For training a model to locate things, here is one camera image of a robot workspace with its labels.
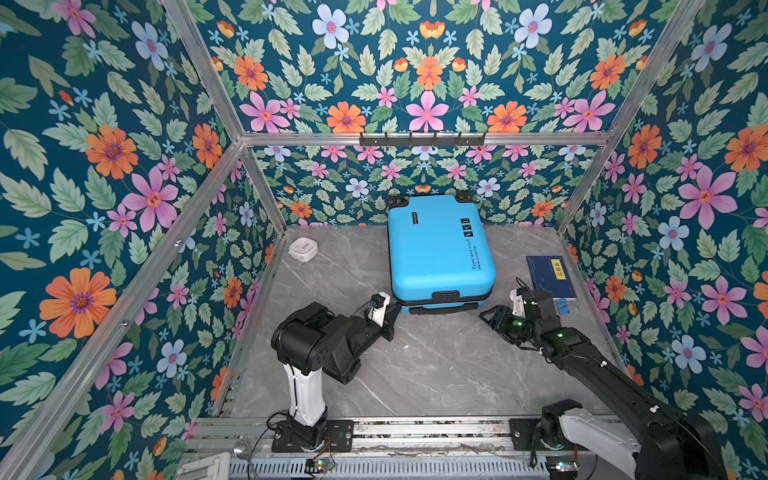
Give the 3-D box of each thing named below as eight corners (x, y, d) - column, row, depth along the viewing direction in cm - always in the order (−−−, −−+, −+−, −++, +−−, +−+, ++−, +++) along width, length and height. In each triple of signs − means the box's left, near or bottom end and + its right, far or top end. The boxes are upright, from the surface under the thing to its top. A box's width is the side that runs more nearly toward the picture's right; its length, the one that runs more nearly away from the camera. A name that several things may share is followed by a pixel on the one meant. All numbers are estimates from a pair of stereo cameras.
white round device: (288, 262, 111) (285, 256, 108) (294, 243, 117) (291, 237, 114) (315, 262, 111) (313, 256, 108) (320, 243, 117) (318, 237, 114)
